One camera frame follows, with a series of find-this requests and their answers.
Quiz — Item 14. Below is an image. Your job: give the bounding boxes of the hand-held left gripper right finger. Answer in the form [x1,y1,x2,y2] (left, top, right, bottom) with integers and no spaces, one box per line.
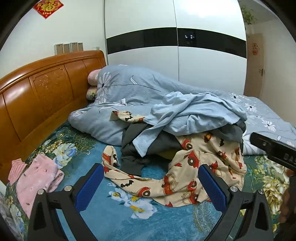
[198,164,280,241]

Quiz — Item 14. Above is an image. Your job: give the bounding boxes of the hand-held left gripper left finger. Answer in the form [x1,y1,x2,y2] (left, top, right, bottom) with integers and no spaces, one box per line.
[28,163,104,241]

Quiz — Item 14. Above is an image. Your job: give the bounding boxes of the light blue t-shirt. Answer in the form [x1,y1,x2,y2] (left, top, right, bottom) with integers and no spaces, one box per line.
[134,91,248,158]

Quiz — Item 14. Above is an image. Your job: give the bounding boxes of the folded pink clothes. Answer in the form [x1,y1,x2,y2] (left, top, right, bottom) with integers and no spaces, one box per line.
[16,153,65,212]

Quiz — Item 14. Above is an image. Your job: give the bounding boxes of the cream cartoon print pajamas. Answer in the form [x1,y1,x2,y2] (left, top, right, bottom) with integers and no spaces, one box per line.
[102,111,247,208]

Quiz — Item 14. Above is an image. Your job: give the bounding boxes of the dark grey garment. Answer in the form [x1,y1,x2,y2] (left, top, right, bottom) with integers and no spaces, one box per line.
[121,119,247,176]

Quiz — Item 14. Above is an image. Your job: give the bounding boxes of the pink checkered cloth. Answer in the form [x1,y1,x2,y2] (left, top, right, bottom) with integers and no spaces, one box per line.
[8,159,27,186]

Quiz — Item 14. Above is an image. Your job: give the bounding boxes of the beige door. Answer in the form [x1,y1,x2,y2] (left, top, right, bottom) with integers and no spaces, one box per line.
[244,33,265,99]

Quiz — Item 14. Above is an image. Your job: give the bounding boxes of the yellow floral pillow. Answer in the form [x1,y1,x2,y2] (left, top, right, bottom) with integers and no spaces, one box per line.
[86,86,99,100]

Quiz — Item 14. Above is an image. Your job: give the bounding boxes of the wooden headboard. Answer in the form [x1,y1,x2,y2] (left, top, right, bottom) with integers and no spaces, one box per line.
[0,50,107,186]

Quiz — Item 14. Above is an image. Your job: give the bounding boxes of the blue floral duvet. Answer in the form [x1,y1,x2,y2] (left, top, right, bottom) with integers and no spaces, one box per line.
[69,64,296,156]

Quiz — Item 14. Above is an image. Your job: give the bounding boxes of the pink pillow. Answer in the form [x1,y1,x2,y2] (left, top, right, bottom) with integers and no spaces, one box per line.
[87,69,102,85]

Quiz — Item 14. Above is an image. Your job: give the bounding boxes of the green plant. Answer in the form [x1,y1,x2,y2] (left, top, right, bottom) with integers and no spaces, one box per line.
[240,6,255,25]

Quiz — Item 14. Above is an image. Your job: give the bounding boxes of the white wardrobe with black stripe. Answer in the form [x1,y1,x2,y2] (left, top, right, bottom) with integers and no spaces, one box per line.
[103,0,247,95]

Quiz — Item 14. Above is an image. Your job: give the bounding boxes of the red wall decoration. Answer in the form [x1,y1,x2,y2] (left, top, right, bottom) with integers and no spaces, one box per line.
[33,0,64,19]

